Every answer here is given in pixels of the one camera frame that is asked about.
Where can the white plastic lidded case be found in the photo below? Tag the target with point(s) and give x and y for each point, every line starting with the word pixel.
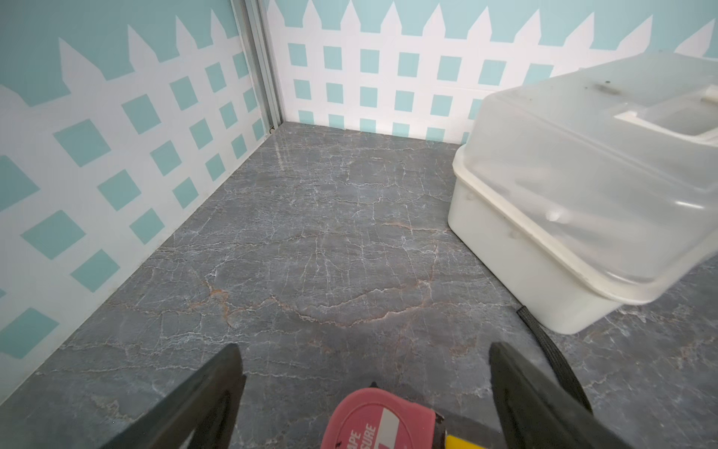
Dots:
pixel 593 190

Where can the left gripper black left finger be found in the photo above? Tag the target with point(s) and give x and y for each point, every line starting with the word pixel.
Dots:
pixel 199 413

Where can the yellow tape measure 3m label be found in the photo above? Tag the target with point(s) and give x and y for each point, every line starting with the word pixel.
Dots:
pixel 565 376

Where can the left rear aluminium post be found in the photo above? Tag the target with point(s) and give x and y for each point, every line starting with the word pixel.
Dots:
pixel 253 30

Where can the pink tape measure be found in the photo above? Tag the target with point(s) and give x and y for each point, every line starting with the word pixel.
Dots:
pixel 373 418

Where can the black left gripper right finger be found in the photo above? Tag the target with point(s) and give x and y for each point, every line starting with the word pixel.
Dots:
pixel 534 412

